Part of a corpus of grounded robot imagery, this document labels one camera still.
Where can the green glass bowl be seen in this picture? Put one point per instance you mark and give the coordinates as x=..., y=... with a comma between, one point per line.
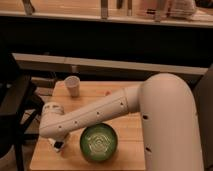
x=98, y=143

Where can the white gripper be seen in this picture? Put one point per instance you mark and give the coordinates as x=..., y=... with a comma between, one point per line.
x=58, y=145

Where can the white paper cup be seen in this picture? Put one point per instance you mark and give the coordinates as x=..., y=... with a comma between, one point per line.
x=72, y=83

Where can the grey long bench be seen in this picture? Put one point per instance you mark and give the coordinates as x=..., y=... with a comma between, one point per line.
x=122, y=69

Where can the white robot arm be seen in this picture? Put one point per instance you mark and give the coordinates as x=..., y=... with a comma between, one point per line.
x=169, y=119

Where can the black chair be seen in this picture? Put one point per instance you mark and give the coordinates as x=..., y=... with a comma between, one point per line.
x=19, y=105

